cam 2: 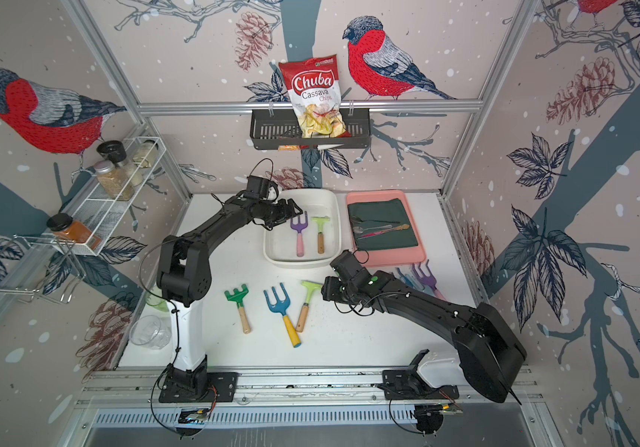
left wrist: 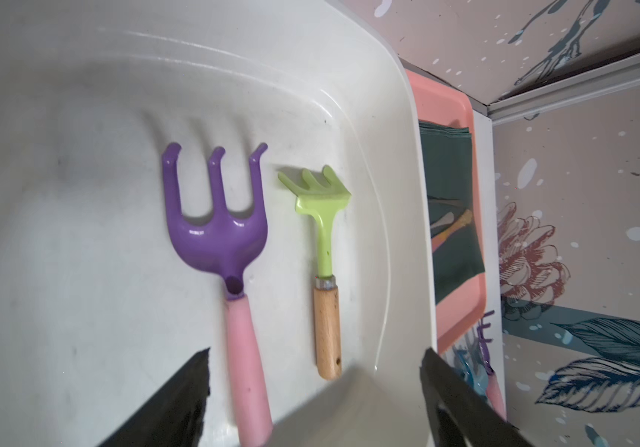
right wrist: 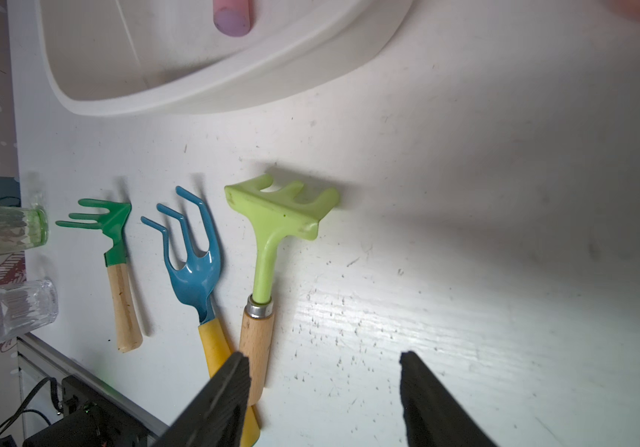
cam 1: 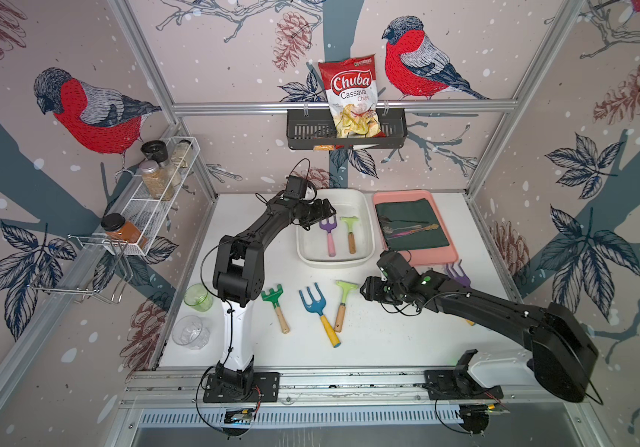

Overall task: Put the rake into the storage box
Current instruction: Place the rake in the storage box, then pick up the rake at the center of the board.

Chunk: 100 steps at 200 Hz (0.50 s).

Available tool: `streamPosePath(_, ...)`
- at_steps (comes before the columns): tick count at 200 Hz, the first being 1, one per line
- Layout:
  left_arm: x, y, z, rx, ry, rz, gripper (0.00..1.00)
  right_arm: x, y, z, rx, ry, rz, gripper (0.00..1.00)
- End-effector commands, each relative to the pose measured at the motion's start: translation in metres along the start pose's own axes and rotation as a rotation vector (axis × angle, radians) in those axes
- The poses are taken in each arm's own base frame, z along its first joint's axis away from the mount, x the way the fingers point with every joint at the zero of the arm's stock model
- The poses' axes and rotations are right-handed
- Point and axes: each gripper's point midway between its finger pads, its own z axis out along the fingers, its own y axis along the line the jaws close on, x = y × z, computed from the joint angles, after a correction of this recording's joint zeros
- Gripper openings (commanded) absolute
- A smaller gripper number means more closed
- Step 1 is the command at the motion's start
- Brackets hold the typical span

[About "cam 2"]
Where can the light green rake wooden handle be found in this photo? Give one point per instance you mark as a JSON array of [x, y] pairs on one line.
[[311, 287]]

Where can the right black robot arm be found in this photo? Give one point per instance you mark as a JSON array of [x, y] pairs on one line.
[[490, 353]]

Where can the pale spice jar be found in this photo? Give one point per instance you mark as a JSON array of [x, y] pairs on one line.
[[146, 156]]

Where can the small circuit board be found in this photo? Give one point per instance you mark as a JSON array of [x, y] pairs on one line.
[[197, 416]]

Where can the Chuba cassava chips bag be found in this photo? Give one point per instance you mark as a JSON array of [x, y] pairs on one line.
[[314, 91]]

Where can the dark green cloth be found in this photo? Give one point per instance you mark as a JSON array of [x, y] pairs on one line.
[[391, 210]]

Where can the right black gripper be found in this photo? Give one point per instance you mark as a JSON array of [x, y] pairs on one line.
[[328, 290]]

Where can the black wall basket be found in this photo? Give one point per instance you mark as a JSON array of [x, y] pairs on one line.
[[272, 130]]

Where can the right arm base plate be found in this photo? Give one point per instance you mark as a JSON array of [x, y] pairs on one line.
[[405, 384]]

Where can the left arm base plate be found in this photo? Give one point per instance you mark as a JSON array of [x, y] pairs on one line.
[[219, 387]]

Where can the orange spice jar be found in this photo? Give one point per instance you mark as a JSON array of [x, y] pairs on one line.
[[66, 227]]

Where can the aluminium front rail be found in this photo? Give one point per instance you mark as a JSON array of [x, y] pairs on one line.
[[135, 386]]

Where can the dark green small rake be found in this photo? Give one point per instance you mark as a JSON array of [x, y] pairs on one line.
[[237, 296]]

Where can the white wire spice shelf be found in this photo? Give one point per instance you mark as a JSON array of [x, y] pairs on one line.
[[93, 207]]

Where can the pink tray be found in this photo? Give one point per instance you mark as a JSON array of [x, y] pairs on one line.
[[389, 257]]

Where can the wire hook rack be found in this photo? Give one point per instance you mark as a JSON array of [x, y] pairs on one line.
[[39, 268]]

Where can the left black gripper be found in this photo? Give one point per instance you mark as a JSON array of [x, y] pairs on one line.
[[284, 214]]

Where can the black lid spice jar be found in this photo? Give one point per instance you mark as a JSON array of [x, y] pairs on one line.
[[114, 152]]

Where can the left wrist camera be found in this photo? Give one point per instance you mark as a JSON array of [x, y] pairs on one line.
[[261, 189]]

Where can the blue fork yellow handle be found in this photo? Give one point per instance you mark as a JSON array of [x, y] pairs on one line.
[[403, 277], [280, 306]]

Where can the silver spoon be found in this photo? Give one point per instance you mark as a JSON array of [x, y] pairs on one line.
[[358, 229]]

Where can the iridescent knife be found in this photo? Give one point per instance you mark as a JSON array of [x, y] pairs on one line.
[[385, 231]]

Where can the clear plastic cup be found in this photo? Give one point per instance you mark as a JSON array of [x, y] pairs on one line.
[[151, 332]]

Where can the purple fork pink handle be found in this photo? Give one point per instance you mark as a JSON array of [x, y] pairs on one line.
[[300, 252]]

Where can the green plastic cup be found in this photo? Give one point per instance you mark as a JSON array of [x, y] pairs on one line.
[[155, 300]]

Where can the black spoon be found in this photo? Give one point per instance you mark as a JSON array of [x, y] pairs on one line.
[[358, 221]]

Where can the beige spice jar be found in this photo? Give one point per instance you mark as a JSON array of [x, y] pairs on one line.
[[113, 181]]

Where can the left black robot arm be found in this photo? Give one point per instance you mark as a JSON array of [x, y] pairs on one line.
[[184, 273]]

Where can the white storage box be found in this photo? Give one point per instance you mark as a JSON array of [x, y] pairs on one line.
[[279, 245]]

